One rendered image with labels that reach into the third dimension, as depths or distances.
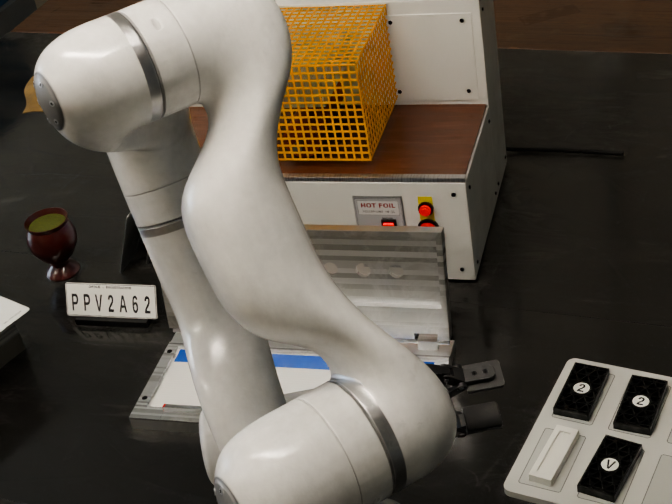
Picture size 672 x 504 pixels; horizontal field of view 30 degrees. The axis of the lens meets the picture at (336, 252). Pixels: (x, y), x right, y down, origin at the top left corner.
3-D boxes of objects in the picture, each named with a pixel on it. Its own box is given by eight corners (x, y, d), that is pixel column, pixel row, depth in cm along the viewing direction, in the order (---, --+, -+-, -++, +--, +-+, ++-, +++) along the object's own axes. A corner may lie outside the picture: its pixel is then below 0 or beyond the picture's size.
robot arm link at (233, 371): (216, 220, 117) (326, 499, 125) (220, 186, 133) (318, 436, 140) (125, 253, 117) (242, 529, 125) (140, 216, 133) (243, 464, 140)
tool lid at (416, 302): (149, 226, 186) (154, 221, 187) (170, 336, 194) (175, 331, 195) (441, 232, 173) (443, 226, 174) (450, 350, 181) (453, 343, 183)
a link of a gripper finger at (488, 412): (444, 449, 141) (502, 438, 141) (443, 436, 138) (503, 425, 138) (438, 423, 142) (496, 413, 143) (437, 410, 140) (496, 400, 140)
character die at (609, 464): (577, 491, 158) (576, 485, 157) (606, 440, 164) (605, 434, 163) (614, 503, 155) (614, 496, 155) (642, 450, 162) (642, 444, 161)
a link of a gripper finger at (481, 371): (442, 399, 131) (505, 388, 131) (442, 384, 128) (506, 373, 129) (436, 373, 133) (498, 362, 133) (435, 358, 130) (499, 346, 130)
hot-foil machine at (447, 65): (154, 275, 213) (96, 76, 191) (228, 150, 244) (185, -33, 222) (606, 290, 191) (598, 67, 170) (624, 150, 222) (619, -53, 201)
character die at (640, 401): (613, 428, 166) (613, 422, 165) (632, 380, 173) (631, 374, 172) (650, 436, 164) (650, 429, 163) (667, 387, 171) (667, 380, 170)
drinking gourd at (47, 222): (31, 273, 219) (12, 221, 213) (73, 251, 223) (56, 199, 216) (53, 293, 213) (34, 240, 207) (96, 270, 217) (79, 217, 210)
